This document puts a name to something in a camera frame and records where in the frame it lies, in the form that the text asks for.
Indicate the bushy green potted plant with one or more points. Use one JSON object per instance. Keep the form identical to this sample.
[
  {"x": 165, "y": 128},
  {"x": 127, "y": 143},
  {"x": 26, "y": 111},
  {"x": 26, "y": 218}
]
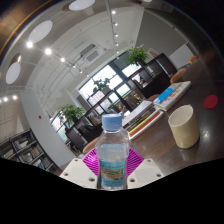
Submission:
[{"x": 70, "y": 113}]

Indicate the white board panel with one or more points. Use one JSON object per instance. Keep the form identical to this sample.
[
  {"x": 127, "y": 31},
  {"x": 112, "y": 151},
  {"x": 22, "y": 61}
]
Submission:
[{"x": 181, "y": 56}]

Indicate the cream ceramic mug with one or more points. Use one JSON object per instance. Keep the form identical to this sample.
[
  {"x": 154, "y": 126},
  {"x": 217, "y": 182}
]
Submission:
[{"x": 185, "y": 128}]

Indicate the tall dark bookshelf unit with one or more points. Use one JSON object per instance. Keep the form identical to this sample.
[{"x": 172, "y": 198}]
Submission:
[{"x": 26, "y": 151}]

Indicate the small green potted plant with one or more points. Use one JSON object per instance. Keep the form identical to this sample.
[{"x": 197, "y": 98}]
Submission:
[{"x": 101, "y": 84}]

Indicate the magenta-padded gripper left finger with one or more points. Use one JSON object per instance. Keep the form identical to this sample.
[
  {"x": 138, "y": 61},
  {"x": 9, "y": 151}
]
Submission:
[{"x": 78, "y": 171}]

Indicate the flat round red coaster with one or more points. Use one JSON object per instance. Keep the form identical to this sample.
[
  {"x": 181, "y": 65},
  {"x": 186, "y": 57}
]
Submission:
[{"x": 211, "y": 101}]

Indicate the stack of books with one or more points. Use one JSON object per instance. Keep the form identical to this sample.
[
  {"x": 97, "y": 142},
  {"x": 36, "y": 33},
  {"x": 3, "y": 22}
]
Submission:
[{"x": 141, "y": 118}]

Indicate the large green potted plant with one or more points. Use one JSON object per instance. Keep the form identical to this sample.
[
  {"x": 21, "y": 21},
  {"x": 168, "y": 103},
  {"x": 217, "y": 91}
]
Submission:
[{"x": 136, "y": 55}]

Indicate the ceiling lights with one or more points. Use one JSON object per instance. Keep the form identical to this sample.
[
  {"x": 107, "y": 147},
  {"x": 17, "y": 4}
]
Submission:
[{"x": 40, "y": 31}]

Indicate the ceiling air conditioner unit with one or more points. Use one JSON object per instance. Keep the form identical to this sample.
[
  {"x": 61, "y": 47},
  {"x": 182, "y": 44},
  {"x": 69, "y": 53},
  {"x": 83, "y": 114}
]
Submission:
[{"x": 91, "y": 54}]

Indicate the book with blue cover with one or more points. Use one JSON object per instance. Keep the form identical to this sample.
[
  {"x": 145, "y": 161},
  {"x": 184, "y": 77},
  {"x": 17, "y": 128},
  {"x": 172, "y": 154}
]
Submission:
[{"x": 173, "y": 95}]

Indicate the clear water bottle blue cap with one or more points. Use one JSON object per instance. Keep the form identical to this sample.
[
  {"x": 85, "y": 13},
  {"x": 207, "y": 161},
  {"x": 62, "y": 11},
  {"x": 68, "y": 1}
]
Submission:
[{"x": 112, "y": 160}]

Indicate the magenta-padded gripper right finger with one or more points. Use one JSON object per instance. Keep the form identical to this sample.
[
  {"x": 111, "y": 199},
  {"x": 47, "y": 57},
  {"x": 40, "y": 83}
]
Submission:
[{"x": 145, "y": 171}]

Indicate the low dark shelf unit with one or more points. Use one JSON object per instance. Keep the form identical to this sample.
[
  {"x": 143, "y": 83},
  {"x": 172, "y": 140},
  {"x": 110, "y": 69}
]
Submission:
[{"x": 156, "y": 80}]

